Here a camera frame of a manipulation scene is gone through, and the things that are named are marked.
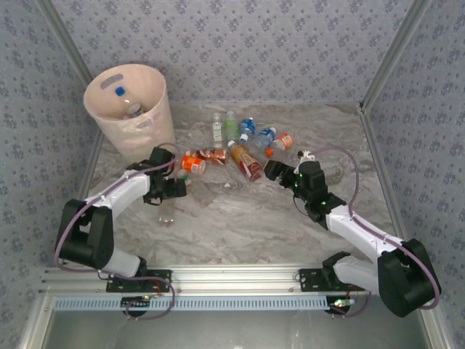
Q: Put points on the clear bottle green cap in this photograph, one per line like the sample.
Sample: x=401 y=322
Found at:
x=186 y=177

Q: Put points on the clear cola bottle red label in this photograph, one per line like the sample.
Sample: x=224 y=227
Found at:
x=167 y=214

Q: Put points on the bottle with large orange label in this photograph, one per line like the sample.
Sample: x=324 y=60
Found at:
x=190 y=163

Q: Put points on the tea bottle red tan label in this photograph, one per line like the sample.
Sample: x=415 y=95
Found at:
x=247 y=160

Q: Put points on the small bottle orange label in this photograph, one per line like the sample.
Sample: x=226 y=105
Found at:
x=285 y=140

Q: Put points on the clear bottle blue label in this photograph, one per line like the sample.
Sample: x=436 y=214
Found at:
x=266 y=136

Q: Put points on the copper brown Nescafe bottle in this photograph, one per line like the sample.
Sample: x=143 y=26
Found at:
x=210 y=155

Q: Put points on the blue Pocari Sweat bottle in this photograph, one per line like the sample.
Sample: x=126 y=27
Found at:
x=247 y=127

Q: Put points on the bottle blue yellow label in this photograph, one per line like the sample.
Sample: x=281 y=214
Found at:
x=136 y=109

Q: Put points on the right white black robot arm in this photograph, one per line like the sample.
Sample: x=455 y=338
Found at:
x=363 y=225

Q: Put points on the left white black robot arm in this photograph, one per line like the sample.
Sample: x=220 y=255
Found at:
x=120 y=189

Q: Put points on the pink plastic bin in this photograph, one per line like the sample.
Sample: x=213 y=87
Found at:
x=152 y=152

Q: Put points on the clear bottle light green label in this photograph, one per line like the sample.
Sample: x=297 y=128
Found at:
x=231 y=125

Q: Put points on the clear bottle white green label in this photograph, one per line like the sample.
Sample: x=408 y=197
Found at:
x=217 y=131

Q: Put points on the small black controller board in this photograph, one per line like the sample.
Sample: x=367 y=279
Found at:
x=130 y=301
x=334 y=307

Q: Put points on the grey metal lower panel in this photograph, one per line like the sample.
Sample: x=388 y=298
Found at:
x=232 y=331

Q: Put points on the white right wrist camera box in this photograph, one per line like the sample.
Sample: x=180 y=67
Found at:
x=307 y=155

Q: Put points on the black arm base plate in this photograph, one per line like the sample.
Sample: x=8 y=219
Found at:
x=310 y=281
x=116 y=285

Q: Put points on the aluminium mounting rail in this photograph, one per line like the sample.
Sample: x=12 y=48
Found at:
x=232 y=280

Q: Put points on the aluminium frame post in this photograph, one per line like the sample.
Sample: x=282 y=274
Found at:
x=393 y=54
x=63 y=36

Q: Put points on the aluminium frame leg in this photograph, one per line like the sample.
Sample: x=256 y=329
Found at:
x=35 y=323
x=434 y=323

